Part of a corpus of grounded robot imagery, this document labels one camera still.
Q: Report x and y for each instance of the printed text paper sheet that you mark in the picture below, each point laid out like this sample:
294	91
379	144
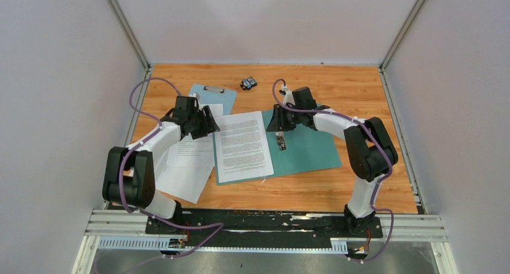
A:
241	148

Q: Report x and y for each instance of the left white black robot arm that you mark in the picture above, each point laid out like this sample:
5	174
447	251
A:
131	171

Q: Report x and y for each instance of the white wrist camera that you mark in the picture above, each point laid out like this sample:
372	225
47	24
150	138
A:
196	97
288	99

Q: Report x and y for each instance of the green file folder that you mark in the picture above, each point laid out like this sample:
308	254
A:
306	150

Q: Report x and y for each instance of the upper left paper sheet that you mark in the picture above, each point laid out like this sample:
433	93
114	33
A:
192	152

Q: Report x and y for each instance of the light blue clipboard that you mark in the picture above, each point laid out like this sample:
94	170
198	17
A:
214	95

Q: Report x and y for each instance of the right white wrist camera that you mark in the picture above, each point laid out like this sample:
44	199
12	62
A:
288	99

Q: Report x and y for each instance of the lower left paper sheet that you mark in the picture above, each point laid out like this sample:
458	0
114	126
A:
185	175

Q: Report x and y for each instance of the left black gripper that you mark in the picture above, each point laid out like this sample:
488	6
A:
210	125

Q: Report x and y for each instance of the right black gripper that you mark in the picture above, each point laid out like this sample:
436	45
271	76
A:
278	122

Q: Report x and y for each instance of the aluminium frame rail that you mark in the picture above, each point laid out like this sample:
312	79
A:
116	229

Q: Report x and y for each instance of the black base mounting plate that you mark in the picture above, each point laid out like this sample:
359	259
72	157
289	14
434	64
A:
263	229

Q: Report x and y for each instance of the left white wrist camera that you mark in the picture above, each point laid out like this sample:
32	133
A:
196	97

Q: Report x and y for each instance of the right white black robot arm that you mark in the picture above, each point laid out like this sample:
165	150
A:
371	152

